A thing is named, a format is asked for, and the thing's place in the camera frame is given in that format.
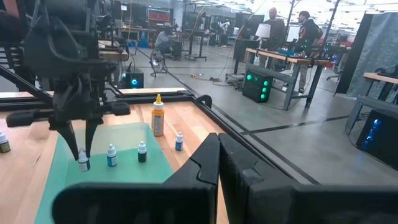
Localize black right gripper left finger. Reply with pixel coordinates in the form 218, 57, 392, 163
52, 133, 221, 224

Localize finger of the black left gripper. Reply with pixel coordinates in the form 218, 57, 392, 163
57, 121, 80, 161
85, 118, 104, 158

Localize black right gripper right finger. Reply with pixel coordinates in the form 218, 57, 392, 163
218, 133, 398, 224

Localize small white-capped dropper bottle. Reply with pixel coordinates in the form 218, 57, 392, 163
137, 141, 147, 164
175, 131, 184, 152
0, 130, 11, 154
77, 148, 91, 173
106, 143, 118, 167

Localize large yellow food coloring bottle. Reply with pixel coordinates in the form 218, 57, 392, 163
151, 93, 165, 138

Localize translucent green plastic tray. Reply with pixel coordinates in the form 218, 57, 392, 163
34, 122, 175, 224

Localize person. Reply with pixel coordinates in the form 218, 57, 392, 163
259, 6, 287, 69
294, 11, 325, 94
154, 26, 175, 56

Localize black computer blue strip light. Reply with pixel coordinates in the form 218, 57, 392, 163
355, 108, 398, 171

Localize black computer green lights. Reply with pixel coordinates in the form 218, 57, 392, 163
242, 70, 274, 104

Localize wooden workbench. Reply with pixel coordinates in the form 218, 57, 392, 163
244, 47, 334, 110

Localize wooden desk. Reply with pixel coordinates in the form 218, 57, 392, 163
345, 72, 398, 135

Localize white table lamp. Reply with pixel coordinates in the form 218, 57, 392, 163
254, 23, 272, 40

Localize dark grey partition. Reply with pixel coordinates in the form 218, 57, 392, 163
335, 11, 398, 99

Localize black computer blue ring light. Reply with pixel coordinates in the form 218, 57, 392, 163
123, 68, 145, 90

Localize black aluminium table frame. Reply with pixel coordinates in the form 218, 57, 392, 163
0, 67, 321, 186

